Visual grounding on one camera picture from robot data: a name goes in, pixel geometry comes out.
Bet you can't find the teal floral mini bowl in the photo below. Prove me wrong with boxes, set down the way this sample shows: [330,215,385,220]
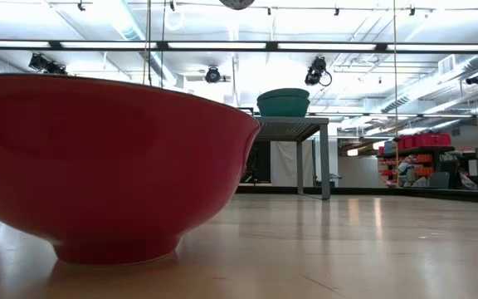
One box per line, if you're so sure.
[257,96,310,118]
[256,87,311,102]

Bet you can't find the large red bowl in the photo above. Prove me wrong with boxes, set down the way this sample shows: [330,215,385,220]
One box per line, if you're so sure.
[0,73,261,267]

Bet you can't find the red floral mini bowl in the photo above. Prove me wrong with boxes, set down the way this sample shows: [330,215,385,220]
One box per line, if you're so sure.
[217,0,256,11]

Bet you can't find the grey perforated metal shelf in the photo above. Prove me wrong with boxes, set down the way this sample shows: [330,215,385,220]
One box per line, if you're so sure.
[253,115,331,201]

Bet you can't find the black round ceiling fixture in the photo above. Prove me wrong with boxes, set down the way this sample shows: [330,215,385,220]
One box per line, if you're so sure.
[204,66,222,85]

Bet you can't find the black storage rack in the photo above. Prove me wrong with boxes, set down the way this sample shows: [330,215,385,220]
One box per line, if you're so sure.
[376,145,458,189]

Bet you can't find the wide red storage bin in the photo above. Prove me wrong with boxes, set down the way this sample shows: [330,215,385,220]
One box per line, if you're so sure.
[413,132,452,149]

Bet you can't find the black twin ceiling lights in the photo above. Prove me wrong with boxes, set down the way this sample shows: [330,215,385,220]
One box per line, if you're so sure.
[28,52,69,76]

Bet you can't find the black aluminium rig frame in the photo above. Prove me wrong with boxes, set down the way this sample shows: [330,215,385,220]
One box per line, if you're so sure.
[0,38,478,205]

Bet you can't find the black overhead camera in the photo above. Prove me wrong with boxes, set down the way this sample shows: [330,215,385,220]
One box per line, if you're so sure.
[304,56,334,88]

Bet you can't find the thin hanging cord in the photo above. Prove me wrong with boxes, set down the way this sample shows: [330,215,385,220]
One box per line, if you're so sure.
[392,0,400,188]
[159,0,168,89]
[142,0,154,87]

